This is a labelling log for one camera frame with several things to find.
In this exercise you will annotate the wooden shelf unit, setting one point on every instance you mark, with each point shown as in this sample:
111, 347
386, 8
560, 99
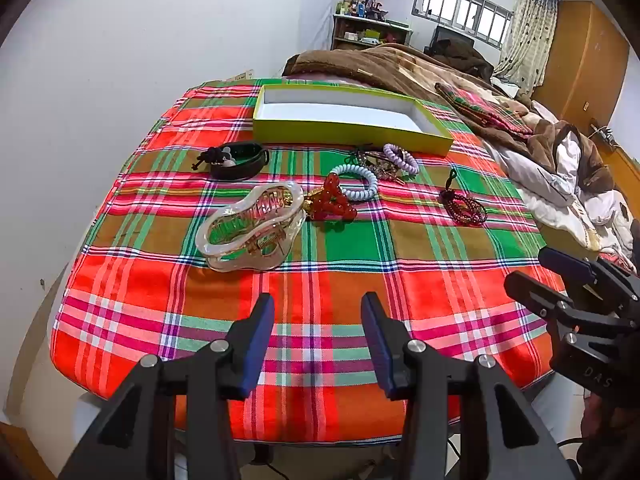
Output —
345, 25

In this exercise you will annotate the dark jacket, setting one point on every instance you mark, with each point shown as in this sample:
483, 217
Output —
462, 52

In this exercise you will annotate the white duvet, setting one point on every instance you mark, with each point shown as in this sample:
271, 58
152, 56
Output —
560, 175

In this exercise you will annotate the patterned curtain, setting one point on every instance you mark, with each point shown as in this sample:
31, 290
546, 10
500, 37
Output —
530, 35

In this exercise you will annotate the red green plaid tablecloth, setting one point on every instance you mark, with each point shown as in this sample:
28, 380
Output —
350, 270

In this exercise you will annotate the transparent hair claw clip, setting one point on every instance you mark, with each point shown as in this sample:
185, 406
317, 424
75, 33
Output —
250, 207

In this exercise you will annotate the barred window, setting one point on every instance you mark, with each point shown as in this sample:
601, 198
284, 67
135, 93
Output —
460, 10

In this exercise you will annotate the folded plaid cloth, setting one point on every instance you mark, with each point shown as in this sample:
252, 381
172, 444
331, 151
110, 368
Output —
485, 107

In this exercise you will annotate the brown fleece blanket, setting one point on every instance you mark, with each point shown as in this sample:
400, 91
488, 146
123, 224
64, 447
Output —
390, 70

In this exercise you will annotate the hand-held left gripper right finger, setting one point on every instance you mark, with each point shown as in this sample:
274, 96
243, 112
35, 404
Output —
375, 345

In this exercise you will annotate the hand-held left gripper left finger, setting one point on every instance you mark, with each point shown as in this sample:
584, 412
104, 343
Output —
260, 345

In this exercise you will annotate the yellow-green cardboard box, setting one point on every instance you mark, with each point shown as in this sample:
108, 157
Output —
350, 127

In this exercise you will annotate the bottles and jars on shelf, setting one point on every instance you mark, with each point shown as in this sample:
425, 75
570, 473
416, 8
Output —
357, 2

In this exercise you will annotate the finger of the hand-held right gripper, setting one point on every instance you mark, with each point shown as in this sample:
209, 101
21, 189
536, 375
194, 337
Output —
567, 264
532, 292

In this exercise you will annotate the black wristband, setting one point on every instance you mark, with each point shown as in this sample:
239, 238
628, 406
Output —
240, 174

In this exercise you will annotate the wooden wardrobe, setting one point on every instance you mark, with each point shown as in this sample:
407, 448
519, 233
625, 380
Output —
585, 60

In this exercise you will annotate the wall socket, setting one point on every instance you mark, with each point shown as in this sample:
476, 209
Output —
237, 75

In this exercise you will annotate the wooden nightstand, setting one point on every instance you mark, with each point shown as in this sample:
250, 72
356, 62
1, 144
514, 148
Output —
622, 165

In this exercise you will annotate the pink bed sheet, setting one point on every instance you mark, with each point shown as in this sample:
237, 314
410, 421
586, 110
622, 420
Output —
320, 78

